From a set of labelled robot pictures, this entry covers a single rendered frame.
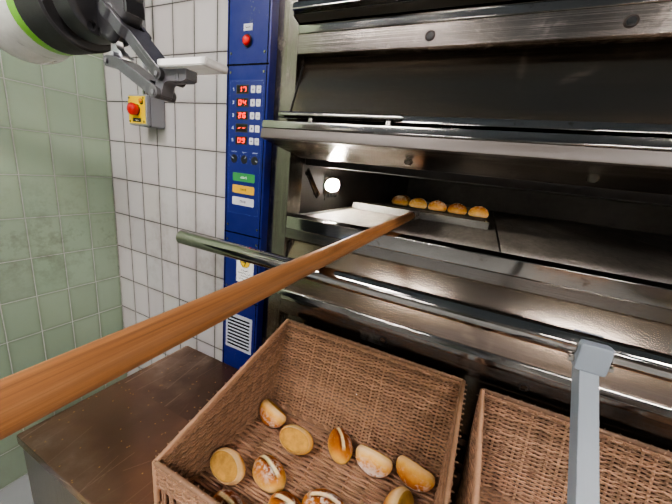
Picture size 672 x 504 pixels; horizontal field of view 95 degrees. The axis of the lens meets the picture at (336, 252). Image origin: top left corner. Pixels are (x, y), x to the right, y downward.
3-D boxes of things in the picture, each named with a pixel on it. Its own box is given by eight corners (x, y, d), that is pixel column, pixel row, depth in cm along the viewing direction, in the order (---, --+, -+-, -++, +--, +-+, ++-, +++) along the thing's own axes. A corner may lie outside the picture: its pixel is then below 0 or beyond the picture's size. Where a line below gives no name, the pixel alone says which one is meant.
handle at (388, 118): (274, 132, 80) (278, 134, 82) (397, 140, 67) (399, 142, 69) (278, 109, 80) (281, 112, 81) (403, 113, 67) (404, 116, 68)
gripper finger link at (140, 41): (100, -5, 33) (96, 8, 34) (155, 70, 32) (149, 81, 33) (136, 13, 37) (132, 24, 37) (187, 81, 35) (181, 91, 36)
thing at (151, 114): (148, 127, 117) (146, 99, 114) (165, 129, 113) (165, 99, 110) (127, 124, 110) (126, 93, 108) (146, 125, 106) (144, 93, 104)
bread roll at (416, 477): (436, 475, 74) (427, 500, 71) (438, 479, 78) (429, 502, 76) (398, 450, 79) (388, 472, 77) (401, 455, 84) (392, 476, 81)
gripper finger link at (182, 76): (152, 68, 34) (153, 98, 34) (185, 67, 32) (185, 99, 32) (165, 73, 35) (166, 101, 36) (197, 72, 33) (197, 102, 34)
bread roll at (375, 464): (393, 459, 76) (385, 484, 74) (395, 463, 81) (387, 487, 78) (357, 439, 81) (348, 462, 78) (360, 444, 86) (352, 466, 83)
